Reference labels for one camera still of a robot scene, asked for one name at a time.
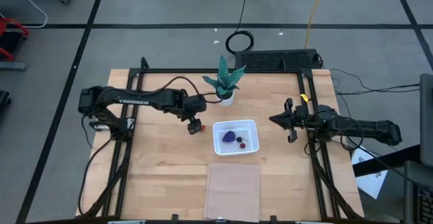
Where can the white round plant pot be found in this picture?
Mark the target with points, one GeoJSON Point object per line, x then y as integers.
{"type": "Point", "coordinates": [226, 103]}

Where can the white perforated plastic basket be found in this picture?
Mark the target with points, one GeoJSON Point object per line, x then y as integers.
{"type": "Point", "coordinates": [250, 132]}

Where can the red metal frame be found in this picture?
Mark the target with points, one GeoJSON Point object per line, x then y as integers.
{"type": "Point", "coordinates": [13, 22]}

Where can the small dark round fruit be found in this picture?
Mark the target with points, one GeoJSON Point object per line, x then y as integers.
{"type": "Point", "coordinates": [239, 139]}

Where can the black aluminium table frame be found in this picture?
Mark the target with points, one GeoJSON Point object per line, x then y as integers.
{"type": "Point", "coordinates": [264, 70]}

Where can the small red radish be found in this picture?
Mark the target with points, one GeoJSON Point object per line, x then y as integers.
{"type": "Point", "coordinates": [242, 145]}

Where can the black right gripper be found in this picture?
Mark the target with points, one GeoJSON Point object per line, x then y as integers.
{"type": "Point", "coordinates": [297, 119]}

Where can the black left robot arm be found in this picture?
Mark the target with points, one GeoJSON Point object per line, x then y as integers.
{"type": "Point", "coordinates": [135, 99]}

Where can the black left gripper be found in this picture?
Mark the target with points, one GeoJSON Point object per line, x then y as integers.
{"type": "Point", "coordinates": [194, 124]}

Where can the beige folded cloth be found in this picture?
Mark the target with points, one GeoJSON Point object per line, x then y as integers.
{"type": "Point", "coordinates": [233, 191]}

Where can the grey workstation furniture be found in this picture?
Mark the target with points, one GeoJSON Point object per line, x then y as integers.
{"type": "Point", "coordinates": [427, 115]}

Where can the purple grape bunch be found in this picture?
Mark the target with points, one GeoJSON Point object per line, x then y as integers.
{"type": "Point", "coordinates": [229, 136]}

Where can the red strawberry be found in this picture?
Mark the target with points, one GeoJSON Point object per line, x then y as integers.
{"type": "Point", "coordinates": [203, 128]}

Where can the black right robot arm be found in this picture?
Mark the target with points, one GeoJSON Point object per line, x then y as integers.
{"type": "Point", "coordinates": [365, 131]}

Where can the white paper sheet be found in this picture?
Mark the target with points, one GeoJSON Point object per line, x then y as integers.
{"type": "Point", "coordinates": [370, 180]}

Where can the green snake plant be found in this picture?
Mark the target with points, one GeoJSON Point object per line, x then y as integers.
{"type": "Point", "coordinates": [223, 78]}

